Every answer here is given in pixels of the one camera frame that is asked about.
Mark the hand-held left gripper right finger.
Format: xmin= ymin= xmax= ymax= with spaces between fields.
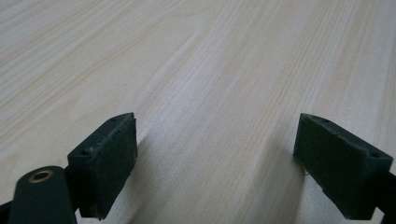
xmin=292 ymin=112 xmax=394 ymax=221

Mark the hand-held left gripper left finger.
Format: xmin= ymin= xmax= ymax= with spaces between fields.
xmin=66 ymin=112 xmax=139 ymax=220

